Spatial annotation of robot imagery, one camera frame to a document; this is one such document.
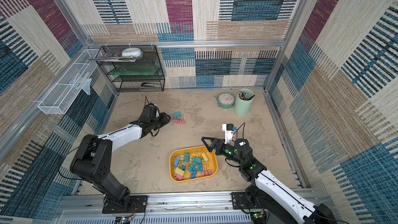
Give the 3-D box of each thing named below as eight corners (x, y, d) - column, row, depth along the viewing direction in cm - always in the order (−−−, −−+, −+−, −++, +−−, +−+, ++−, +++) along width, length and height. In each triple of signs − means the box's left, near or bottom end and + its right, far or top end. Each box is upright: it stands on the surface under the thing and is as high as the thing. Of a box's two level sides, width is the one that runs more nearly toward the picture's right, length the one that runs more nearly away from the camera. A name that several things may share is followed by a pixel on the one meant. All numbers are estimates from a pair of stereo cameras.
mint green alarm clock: (217, 108, 112) (218, 105, 109) (216, 96, 120) (217, 92, 117) (235, 108, 112) (236, 105, 109) (233, 96, 120) (233, 92, 117)
